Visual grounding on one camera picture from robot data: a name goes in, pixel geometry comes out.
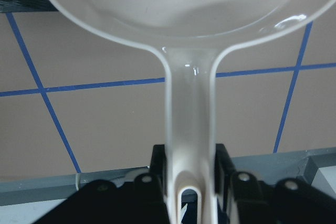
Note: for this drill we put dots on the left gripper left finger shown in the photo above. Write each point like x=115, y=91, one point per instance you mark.
x=140, y=200

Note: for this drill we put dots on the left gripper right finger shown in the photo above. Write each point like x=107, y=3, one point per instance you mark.
x=242, y=198

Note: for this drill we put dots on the beige dustpan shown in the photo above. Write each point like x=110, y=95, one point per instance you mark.
x=191, y=37

